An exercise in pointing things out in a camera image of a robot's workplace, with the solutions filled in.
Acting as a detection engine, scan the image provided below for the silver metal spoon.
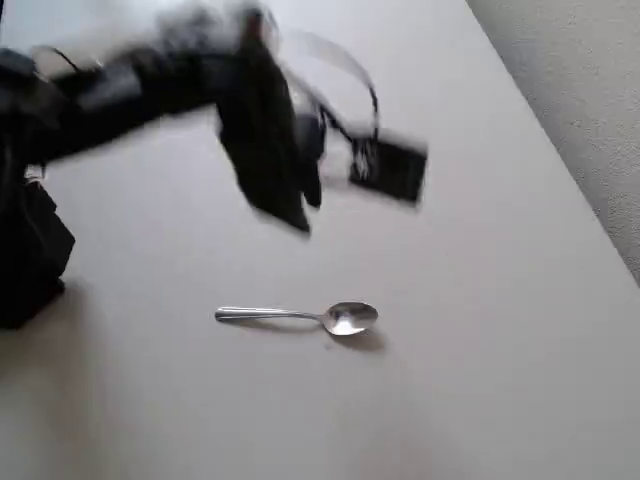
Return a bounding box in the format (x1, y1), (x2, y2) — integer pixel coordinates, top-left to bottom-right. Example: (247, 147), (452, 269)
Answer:
(214, 300), (380, 338)

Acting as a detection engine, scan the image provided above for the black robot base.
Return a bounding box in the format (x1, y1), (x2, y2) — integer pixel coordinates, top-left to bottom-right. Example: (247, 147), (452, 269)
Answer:
(0, 149), (77, 332)

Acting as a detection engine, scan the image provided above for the black camera box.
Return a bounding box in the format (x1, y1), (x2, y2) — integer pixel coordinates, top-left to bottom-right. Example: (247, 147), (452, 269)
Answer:
(347, 130), (430, 207)

